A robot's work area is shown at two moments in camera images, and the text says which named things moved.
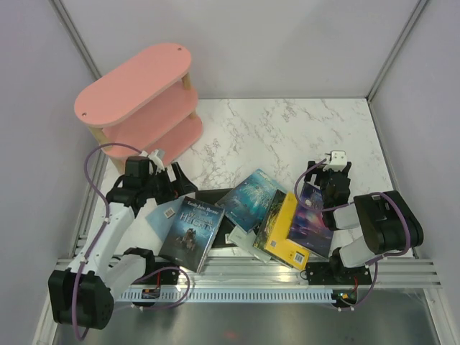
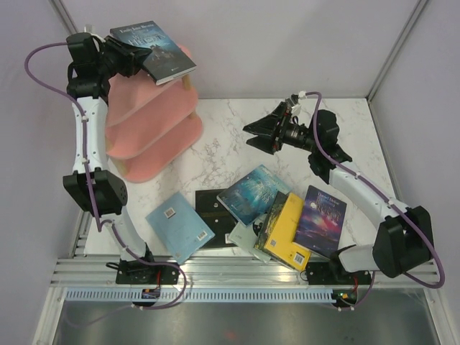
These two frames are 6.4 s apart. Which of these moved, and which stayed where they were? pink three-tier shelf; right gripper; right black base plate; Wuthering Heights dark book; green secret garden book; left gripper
Moved: left gripper; Wuthering Heights dark book; right gripper
Stayed: pink three-tier shelf; green secret garden book; right black base plate
